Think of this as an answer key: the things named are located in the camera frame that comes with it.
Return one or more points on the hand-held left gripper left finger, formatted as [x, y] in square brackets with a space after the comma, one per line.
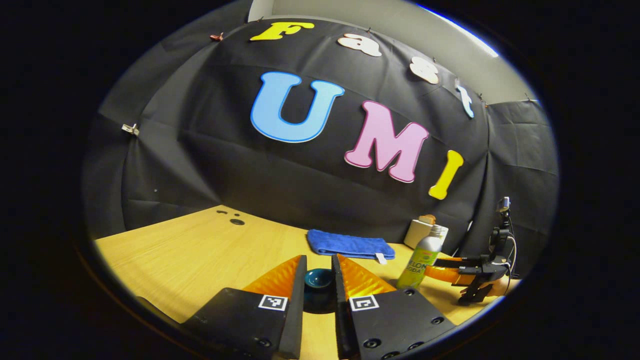
[298, 310]

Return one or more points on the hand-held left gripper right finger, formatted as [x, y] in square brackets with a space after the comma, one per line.
[340, 310]

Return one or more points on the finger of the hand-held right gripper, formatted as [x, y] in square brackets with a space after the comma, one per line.
[442, 274]
[460, 261]

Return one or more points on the silver green water bottle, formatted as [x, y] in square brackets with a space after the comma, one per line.
[422, 257]

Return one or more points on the teal teacup lid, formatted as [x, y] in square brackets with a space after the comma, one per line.
[319, 287]

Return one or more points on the white toaster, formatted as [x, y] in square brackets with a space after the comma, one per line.
[415, 235]

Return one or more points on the brown bread slice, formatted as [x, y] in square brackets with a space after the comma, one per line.
[427, 219]

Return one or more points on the blue folded towel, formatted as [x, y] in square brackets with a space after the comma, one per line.
[347, 245]

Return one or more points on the black desk grommet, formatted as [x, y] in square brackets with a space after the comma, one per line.
[237, 221]

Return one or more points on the black backdrop cloth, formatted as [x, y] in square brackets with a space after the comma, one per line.
[240, 170]

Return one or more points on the silver cloth clip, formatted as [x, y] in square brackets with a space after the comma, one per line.
[130, 129]

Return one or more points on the red cloth clip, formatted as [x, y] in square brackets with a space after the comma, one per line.
[216, 36]

